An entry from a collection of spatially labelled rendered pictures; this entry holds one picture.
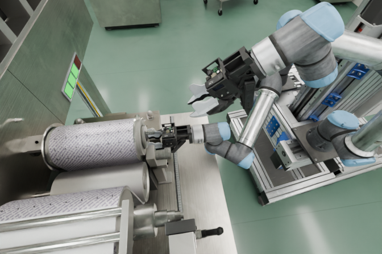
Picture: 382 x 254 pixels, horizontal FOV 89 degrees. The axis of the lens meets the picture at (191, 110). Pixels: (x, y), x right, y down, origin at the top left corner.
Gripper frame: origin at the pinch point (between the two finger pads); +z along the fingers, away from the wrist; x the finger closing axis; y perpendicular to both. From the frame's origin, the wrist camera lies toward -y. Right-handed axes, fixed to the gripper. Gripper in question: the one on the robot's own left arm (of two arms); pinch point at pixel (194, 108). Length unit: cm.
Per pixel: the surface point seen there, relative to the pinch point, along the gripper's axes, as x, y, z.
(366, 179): 1, -209, -35
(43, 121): -10, 23, 46
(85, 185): 12.7, 10.6, 34.1
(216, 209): 20, -41, 25
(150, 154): 4.4, -3.2, 22.3
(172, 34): -247, -107, 87
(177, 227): 27.9, 9.6, 1.0
